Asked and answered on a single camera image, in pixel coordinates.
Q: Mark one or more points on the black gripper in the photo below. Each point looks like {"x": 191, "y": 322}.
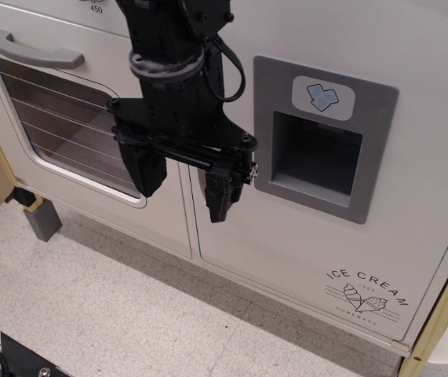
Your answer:
{"x": 186, "y": 123}

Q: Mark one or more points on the white toy fridge door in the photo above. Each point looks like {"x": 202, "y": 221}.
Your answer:
{"x": 379, "y": 279}

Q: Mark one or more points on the grey fridge door handle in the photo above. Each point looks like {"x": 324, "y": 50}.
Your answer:
{"x": 201, "y": 174}

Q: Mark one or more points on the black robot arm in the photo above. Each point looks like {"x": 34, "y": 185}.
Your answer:
{"x": 177, "y": 54}

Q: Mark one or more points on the grey ice dispenser panel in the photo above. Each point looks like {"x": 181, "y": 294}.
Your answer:
{"x": 321, "y": 136}

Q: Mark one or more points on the grey kitchen leg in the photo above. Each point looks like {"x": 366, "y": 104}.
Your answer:
{"x": 45, "y": 221}

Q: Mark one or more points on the white toy oven door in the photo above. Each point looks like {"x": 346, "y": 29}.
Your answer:
{"x": 56, "y": 133}

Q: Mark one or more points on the grey oven door handle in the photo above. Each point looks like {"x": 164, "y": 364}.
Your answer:
{"x": 58, "y": 59}

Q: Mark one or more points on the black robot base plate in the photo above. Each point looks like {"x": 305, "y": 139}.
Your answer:
{"x": 25, "y": 362}

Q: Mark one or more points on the wooden kitchen side post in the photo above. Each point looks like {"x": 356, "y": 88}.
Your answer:
{"x": 430, "y": 336}

